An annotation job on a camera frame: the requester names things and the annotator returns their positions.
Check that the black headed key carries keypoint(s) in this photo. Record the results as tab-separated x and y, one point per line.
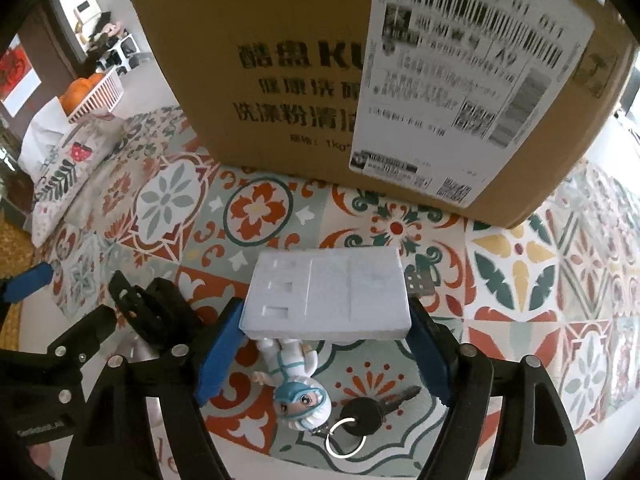
365	412

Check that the red wall picture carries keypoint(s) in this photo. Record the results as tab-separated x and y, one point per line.
12	67

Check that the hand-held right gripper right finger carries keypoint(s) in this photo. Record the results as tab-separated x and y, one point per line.
430	355

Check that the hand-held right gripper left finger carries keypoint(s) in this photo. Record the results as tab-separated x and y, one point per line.
220	355

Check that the white rectangular box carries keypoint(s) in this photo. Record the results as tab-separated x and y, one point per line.
325	300

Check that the white storage shelf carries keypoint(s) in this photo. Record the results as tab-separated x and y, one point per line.
122	50

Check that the floral patterned cloth pouch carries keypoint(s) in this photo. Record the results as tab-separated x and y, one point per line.
75	170

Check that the patterned tile-print table runner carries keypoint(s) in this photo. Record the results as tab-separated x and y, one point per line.
500	285

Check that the white slatted fruit basket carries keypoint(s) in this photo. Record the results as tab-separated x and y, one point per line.
100	97

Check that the brown cardboard box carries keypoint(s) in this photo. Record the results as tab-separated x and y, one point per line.
300	85

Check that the orange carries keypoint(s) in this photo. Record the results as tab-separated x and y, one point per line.
97	79
77	92

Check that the yellow woven box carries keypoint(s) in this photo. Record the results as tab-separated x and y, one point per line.
12	245

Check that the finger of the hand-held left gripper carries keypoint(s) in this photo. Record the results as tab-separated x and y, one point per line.
85	332
30	280

